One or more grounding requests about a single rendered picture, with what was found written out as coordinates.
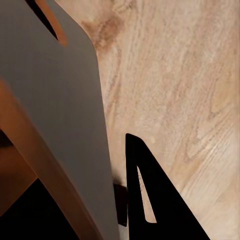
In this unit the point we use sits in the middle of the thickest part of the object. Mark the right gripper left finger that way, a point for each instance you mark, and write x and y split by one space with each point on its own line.
35 216

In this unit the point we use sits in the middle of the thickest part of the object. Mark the trash can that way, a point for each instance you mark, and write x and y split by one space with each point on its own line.
52 117

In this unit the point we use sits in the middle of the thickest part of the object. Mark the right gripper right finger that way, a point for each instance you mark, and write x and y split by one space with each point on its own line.
175 221

